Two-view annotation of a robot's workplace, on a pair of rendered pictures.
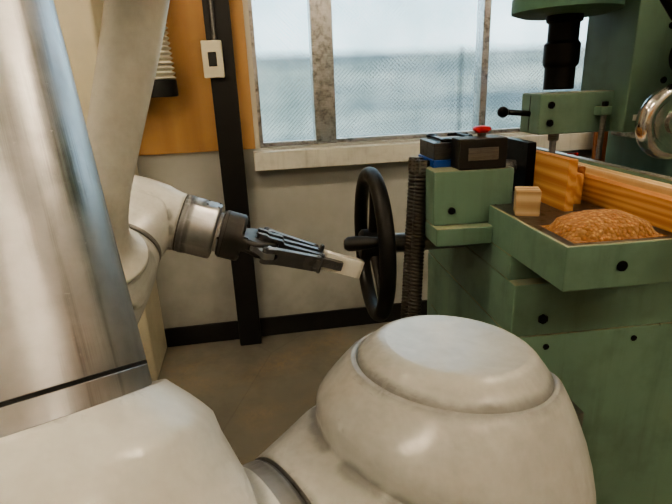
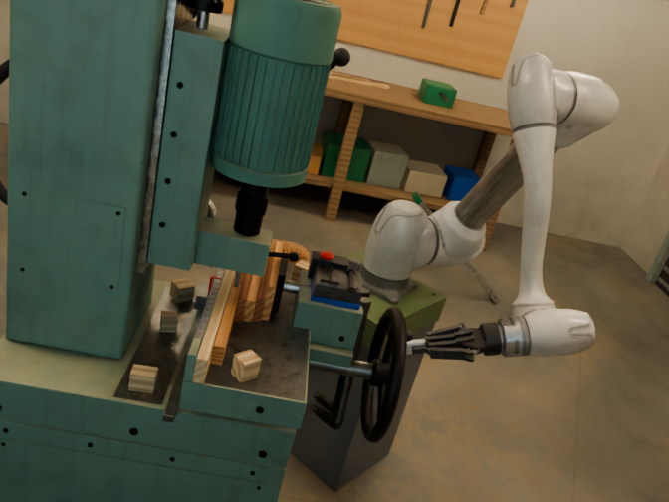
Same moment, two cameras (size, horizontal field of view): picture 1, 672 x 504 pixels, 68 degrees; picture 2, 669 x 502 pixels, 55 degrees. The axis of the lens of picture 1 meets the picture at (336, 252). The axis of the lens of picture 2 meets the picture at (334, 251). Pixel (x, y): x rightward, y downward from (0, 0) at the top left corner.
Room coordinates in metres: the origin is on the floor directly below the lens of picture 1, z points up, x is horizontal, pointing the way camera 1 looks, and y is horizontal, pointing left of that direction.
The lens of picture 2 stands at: (2.03, -0.24, 1.59)
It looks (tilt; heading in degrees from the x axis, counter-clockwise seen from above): 25 degrees down; 180
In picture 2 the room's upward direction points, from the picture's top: 15 degrees clockwise
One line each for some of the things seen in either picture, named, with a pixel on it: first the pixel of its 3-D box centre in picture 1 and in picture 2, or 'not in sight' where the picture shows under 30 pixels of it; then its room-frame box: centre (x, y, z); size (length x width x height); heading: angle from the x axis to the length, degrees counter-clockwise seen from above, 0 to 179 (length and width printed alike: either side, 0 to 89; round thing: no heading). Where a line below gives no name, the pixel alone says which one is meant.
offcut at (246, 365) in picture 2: not in sight; (246, 366); (1.14, -0.33, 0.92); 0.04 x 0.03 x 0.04; 139
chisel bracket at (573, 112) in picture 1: (566, 116); (232, 249); (0.93, -0.43, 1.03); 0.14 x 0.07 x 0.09; 96
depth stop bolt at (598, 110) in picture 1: (600, 130); not in sight; (0.89, -0.47, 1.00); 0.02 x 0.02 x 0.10; 6
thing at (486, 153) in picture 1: (460, 147); (334, 277); (0.86, -0.22, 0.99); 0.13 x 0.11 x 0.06; 6
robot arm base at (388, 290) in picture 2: not in sight; (378, 273); (0.23, -0.08, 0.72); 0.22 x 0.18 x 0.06; 66
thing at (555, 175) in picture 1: (536, 174); (273, 278); (0.84, -0.35, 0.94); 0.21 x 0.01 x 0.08; 6
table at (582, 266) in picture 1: (503, 210); (282, 318); (0.88, -0.31, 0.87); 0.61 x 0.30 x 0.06; 6
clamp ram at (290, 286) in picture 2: (502, 166); (294, 287); (0.88, -0.30, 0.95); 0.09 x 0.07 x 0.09; 6
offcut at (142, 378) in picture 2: not in sight; (143, 378); (1.11, -0.51, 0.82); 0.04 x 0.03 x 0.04; 100
